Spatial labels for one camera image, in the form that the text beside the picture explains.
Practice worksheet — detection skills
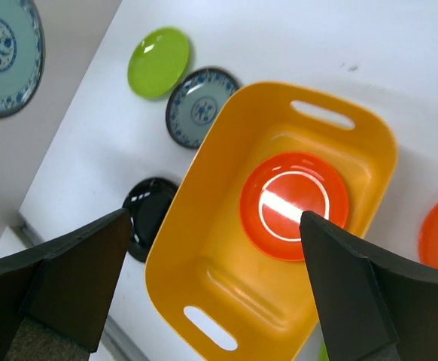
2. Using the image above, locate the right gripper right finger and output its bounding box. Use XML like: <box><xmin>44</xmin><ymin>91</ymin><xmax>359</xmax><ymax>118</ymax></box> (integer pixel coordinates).
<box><xmin>300</xmin><ymin>211</ymin><xmax>438</xmax><ymax>360</ymax></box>

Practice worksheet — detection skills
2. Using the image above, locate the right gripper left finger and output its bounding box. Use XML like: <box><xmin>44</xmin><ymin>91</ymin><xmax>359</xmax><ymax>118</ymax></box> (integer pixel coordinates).
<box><xmin>0</xmin><ymin>208</ymin><xmax>131</xmax><ymax>360</ymax></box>

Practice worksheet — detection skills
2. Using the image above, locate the blue patterned plate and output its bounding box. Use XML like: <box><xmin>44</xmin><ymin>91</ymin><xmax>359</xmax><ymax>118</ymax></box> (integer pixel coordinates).
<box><xmin>165</xmin><ymin>67</ymin><xmax>240</xmax><ymax>150</ymax></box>
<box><xmin>0</xmin><ymin>0</ymin><xmax>45</xmax><ymax>119</ymax></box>

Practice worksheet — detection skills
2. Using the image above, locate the green plate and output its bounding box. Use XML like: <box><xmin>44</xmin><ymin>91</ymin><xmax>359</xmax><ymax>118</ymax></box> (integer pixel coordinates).
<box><xmin>127</xmin><ymin>26</ymin><xmax>190</xmax><ymax>99</ymax></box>
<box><xmin>318</xmin><ymin>342</ymin><xmax>329</xmax><ymax>361</ymax></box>

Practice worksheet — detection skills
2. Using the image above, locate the yellow plastic bin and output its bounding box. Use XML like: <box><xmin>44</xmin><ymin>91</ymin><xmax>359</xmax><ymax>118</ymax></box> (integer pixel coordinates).
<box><xmin>145</xmin><ymin>82</ymin><xmax>397</xmax><ymax>360</ymax></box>

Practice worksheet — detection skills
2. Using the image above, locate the black plate left side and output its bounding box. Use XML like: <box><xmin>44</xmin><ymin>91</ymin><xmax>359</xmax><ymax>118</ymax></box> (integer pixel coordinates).
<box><xmin>122</xmin><ymin>177</ymin><xmax>178</xmax><ymax>263</ymax></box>

